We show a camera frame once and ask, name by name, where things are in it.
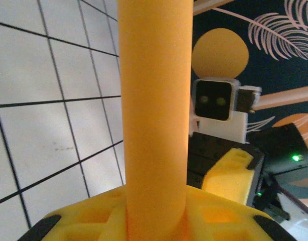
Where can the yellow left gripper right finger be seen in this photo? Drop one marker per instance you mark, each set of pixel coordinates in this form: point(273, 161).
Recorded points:
point(219, 223)

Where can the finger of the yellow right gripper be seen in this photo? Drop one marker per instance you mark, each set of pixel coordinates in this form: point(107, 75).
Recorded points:
point(229, 180)

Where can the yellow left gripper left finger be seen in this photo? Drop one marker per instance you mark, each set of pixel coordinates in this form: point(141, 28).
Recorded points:
point(88, 221)

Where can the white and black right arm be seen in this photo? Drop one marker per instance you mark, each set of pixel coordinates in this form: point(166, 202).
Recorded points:
point(302, 221)

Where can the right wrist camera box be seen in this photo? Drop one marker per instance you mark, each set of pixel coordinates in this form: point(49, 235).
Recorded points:
point(214, 100)

